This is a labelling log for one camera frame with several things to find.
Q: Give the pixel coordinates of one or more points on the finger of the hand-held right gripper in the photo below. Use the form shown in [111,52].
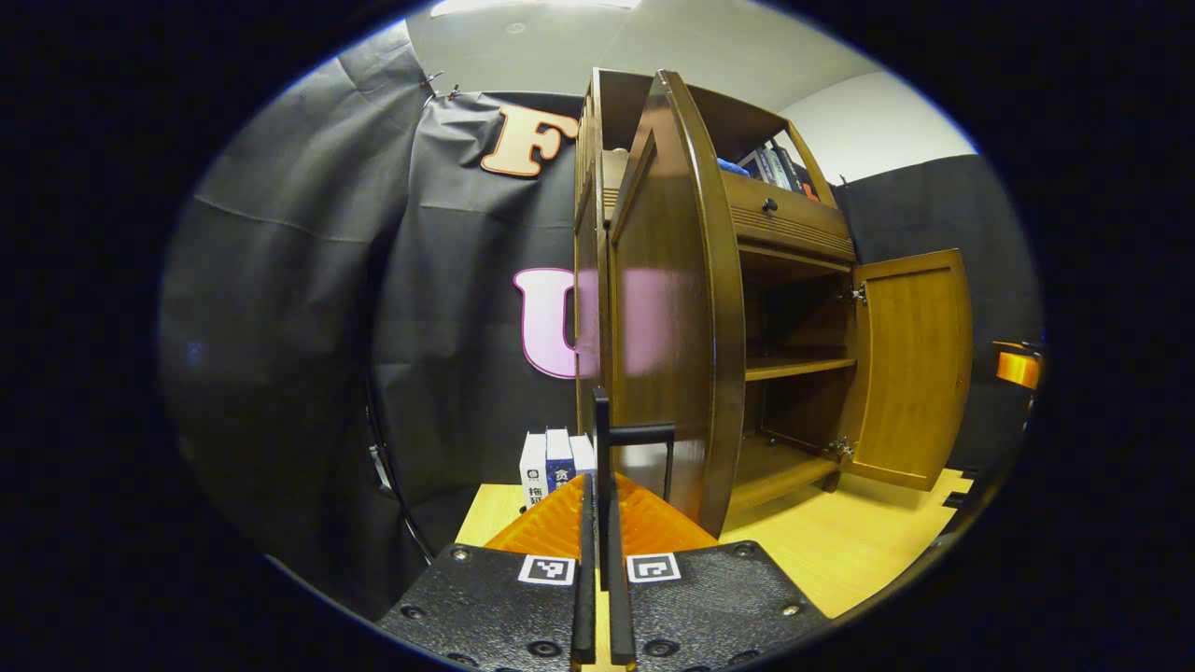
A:
[1018,370]

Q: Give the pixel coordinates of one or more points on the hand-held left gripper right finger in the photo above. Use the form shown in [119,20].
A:
[620,607]

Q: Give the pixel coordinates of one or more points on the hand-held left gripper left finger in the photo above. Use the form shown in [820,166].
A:
[584,597]

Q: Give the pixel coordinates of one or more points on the wooden cabinet door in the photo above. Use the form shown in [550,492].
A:
[663,373]
[910,373]

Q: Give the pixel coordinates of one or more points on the brown wooden shoe cabinet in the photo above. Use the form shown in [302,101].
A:
[794,313]

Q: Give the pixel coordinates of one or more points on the wooden inner cabinet shelf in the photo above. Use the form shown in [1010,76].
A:
[794,367]

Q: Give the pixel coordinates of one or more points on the wooden cabinet drawer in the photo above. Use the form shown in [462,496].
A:
[794,219]

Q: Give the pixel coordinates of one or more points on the white printed box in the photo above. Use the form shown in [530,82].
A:
[533,467]
[583,455]

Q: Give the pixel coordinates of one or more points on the black book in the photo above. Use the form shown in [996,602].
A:
[790,168]

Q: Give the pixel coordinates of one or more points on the white striped book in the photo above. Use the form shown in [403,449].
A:
[773,168]

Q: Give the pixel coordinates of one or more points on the blue purple book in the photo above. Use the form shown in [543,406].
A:
[754,166]

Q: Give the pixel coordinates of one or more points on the blue folded cloth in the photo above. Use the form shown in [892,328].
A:
[733,168]

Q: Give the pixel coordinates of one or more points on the black backdrop cloth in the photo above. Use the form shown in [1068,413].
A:
[299,280]

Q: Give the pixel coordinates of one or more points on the ceiling light panel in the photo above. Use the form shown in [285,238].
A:
[532,6]

